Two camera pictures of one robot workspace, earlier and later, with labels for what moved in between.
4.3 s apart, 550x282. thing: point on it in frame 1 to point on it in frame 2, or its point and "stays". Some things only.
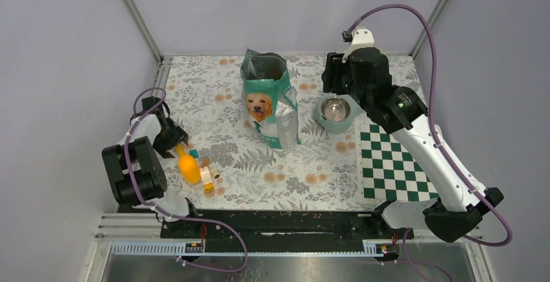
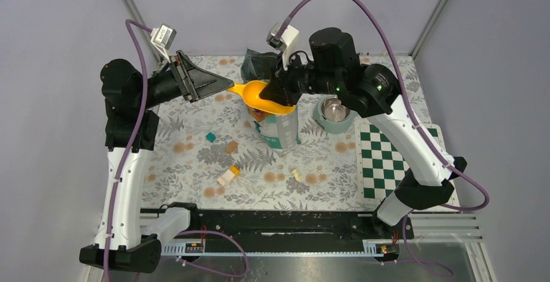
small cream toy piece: x=215 y=173 to x=296 y=174
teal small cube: x=194 y=153 to x=211 y=137
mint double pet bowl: x=336 y=112 stays
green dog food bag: x=270 y=102 stays
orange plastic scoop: x=189 y=164 to x=250 y=91
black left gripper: x=178 y=136 to x=194 y=83
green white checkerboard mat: x=385 y=171 stays
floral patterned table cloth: x=222 y=167 stays
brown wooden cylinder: x=205 y=162 to x=231 y=146
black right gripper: x=334 y=66 to x=279 y=89
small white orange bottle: x=206 y=177 to x=226 y=177
